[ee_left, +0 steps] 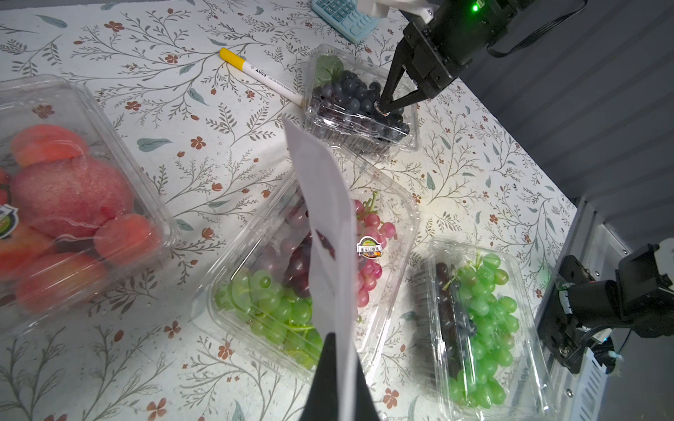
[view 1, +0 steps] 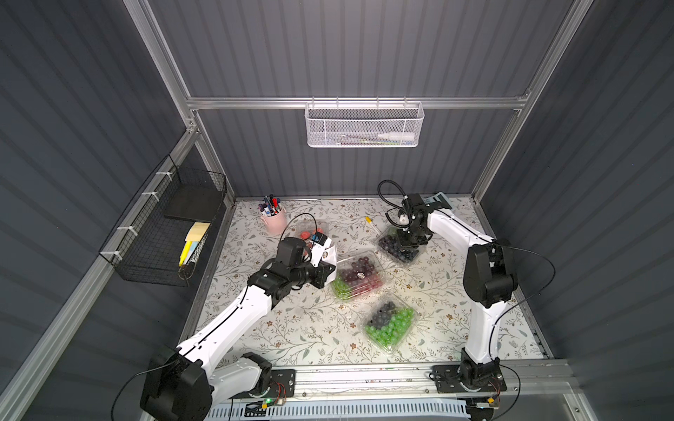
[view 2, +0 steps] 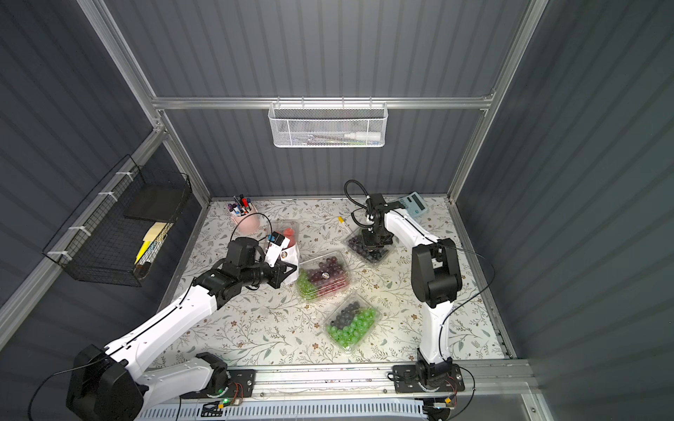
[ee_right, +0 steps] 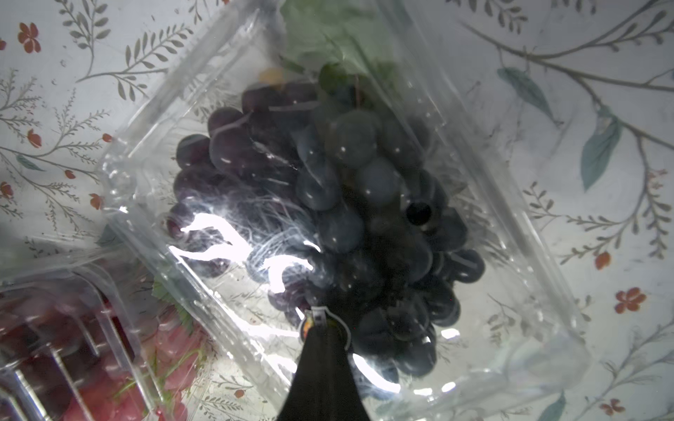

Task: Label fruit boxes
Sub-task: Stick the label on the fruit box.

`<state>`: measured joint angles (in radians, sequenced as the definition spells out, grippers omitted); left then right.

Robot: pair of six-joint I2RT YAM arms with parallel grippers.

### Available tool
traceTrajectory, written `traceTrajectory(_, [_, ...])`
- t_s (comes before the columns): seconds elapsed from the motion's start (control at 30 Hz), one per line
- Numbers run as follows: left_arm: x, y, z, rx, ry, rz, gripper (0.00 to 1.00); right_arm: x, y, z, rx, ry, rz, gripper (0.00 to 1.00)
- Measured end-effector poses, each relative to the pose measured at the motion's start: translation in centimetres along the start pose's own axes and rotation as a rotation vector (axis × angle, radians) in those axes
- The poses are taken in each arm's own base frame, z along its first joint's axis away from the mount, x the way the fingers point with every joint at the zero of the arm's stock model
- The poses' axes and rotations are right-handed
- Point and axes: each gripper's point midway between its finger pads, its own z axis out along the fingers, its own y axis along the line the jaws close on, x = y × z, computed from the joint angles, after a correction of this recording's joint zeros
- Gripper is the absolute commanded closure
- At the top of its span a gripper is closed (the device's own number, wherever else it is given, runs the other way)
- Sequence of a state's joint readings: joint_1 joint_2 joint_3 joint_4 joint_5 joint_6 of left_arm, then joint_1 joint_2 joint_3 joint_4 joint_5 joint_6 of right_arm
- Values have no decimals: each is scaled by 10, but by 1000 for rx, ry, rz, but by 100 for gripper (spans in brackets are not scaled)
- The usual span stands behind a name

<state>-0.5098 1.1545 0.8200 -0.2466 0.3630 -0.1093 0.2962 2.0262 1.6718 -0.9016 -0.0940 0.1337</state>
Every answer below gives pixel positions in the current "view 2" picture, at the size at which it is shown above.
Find black wire wall basket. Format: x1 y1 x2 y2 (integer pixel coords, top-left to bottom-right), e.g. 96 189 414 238
42 155 192 287

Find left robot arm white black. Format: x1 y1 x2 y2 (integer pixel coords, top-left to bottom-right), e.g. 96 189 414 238
66 232 298 420

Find clear box red fruit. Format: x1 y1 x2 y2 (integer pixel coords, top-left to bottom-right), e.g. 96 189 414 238
272 219 299 248

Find white sticker sheet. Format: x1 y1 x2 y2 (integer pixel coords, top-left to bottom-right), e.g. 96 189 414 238
279 245 299 276

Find white wire mesh basket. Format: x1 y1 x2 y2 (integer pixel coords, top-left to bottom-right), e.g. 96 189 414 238
268 103 389 148

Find teal calculator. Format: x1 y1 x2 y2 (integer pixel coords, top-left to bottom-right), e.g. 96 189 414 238
397 191 428 220

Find clear box mixed grapes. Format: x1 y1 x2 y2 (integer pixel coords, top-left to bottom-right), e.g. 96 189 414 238
295 251 351 302

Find yellow sticky notes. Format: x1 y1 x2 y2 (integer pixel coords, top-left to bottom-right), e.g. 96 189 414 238
135 222 173 265

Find clear box green black grapes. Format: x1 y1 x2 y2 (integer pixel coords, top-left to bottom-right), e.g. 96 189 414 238
325 293 380 353

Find pink pen cup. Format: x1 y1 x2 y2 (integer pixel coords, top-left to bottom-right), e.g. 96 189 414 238
227 195 261 235

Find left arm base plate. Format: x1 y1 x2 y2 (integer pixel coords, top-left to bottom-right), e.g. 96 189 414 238
181 368 257 399

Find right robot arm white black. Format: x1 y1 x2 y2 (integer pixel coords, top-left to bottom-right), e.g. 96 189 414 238
364 194 463 389

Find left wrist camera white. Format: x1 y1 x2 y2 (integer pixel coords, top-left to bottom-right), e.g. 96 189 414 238
264 232 290 268

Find clear box blueberries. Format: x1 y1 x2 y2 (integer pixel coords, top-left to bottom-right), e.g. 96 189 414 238
345 230 394 265

